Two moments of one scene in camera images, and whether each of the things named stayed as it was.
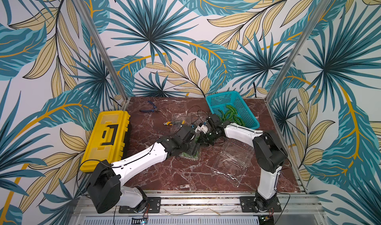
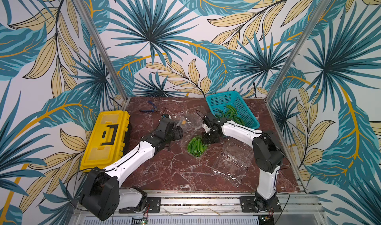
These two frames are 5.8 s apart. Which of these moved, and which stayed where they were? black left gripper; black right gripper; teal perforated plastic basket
Moved: black left gripper
Stayed: teal perforated plastic basket; black right gripper
